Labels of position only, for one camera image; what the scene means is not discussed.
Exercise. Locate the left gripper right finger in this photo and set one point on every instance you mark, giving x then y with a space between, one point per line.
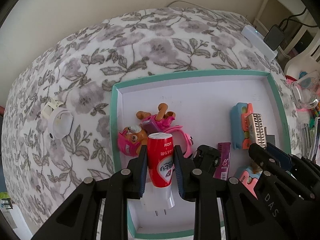
224 203

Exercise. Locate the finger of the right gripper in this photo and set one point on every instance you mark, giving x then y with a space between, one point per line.
292 205
300 168

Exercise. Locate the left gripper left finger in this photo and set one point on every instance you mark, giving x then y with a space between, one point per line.
98 207

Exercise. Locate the purple lighter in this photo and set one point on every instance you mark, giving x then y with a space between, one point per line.
223 167

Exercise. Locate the black wall charger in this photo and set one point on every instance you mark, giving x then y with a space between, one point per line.
269 137

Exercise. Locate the coral blue carrot knife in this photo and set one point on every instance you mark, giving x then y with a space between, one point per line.
249 177

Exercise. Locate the gold patterned lighter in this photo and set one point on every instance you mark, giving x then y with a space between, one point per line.
256 130

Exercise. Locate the black toy car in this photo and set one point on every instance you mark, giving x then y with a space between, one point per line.
207 158

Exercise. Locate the orange blue carrot knife toy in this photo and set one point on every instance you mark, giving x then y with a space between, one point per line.
239 125

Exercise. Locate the white wall charger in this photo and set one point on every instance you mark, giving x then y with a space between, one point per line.
155 198

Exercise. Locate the pink smart watch band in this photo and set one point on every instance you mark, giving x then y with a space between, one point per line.
181 138

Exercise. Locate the red white toothpaste tube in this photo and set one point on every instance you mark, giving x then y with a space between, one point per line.
160 148

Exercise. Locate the brown pink puppy toy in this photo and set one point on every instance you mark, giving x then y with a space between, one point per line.
132 138

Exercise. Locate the clear glass cup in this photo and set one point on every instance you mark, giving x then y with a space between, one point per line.
305 91

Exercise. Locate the floral grey white blanket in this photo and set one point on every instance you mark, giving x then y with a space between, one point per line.
80 70

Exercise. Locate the white plastic chair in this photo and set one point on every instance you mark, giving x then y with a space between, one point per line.
306 61

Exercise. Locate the teal white shallow box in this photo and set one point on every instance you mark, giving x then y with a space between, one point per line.
202 101

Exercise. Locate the cream hair claw clip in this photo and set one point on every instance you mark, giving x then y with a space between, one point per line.
50 106

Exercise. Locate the black power adapter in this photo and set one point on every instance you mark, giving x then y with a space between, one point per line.
274 37

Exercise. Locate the white power strip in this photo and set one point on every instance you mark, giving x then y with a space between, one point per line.
257 40

